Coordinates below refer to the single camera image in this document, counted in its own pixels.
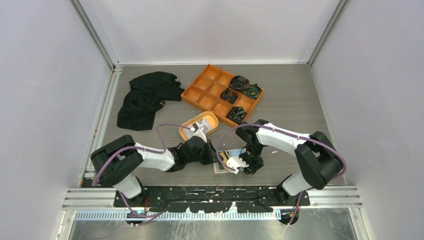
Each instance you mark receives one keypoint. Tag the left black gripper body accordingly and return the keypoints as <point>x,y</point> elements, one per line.
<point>205,156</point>

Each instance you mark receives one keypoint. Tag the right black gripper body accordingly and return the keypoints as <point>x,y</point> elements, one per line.
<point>252,157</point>

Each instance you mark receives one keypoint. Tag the beige card holder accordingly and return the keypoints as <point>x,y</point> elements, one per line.
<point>236,152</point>

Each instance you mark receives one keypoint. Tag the yellow credit card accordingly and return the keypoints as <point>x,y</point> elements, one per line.
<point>223,157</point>

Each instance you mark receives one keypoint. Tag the black VIP credit card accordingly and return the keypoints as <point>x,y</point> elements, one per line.
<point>218,168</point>

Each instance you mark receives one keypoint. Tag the orange oval tray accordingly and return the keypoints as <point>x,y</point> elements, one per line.
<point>185,131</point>

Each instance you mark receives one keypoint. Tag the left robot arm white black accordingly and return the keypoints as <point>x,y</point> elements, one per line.
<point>115,162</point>

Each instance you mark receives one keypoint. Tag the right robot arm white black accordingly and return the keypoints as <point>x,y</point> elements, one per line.
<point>318,161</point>

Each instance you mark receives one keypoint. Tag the right credit card in tray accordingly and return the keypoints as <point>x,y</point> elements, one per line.
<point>200,123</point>

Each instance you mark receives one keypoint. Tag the green yellow rolled tie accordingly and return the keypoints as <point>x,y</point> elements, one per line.
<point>236,114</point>

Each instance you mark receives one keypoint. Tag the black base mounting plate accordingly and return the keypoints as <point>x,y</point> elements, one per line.
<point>212,199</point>

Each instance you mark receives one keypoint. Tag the orange compartment organizer box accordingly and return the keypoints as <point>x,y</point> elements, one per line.
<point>204,94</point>

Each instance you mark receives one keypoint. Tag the dark red rolled tie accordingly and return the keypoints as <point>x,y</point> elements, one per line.
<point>229,96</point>

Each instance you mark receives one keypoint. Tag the green patterned rolled tie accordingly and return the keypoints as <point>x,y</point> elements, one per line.
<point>253,92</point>

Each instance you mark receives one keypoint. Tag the dark brown rolled tie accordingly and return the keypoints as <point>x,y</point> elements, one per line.
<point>239,83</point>

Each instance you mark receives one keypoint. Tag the black cloth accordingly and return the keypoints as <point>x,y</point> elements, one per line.
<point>148,94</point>

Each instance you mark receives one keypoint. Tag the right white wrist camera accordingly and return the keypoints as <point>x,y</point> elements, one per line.
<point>235,164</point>

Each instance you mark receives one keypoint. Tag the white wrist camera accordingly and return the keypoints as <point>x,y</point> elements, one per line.
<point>235,164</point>
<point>201,133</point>

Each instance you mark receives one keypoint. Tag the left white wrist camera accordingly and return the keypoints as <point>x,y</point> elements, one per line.
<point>201,133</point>

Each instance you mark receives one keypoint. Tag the aluminium front frame rail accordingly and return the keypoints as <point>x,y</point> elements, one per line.
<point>96,205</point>

